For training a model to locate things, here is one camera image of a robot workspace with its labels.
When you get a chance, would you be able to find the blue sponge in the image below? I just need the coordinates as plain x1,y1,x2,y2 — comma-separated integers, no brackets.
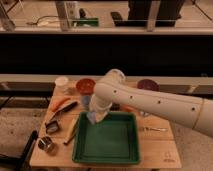
87,112,96,125

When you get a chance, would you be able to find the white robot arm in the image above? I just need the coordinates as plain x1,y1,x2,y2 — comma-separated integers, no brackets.
89,69,213,137

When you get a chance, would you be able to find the white paper cup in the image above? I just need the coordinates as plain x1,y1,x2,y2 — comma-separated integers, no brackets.
55,76,69,89

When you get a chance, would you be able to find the dark brown block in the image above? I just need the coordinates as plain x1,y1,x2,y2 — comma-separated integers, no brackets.
111,103,120,111

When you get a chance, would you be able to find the green plastic tray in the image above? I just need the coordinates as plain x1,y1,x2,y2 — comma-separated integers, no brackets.
72,112,140,165

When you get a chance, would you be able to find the red bowl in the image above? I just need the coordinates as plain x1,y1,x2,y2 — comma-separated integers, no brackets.
76,78,95,95

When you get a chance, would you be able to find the orange round fruit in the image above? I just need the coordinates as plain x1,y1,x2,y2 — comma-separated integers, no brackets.
121,105,133,112

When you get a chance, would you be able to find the orange carrot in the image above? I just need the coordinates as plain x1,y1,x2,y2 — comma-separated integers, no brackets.
50,97,69,112

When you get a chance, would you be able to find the small black metal box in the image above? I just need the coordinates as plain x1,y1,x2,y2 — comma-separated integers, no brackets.
45,121,60,134

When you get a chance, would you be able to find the grey crumpled cloth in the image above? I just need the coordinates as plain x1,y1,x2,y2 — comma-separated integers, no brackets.
139,111,150,118

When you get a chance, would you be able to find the round metal tin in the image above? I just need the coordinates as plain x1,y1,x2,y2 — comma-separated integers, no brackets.
38,136,54,153

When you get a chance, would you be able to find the purple bowl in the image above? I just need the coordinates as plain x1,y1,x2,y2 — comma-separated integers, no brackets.
137,79,159,91

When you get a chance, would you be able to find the black handled knife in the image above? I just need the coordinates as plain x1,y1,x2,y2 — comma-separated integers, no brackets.
50,101,78,121

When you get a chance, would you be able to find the black chair frame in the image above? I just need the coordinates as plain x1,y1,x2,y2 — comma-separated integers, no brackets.
0,130,38,171

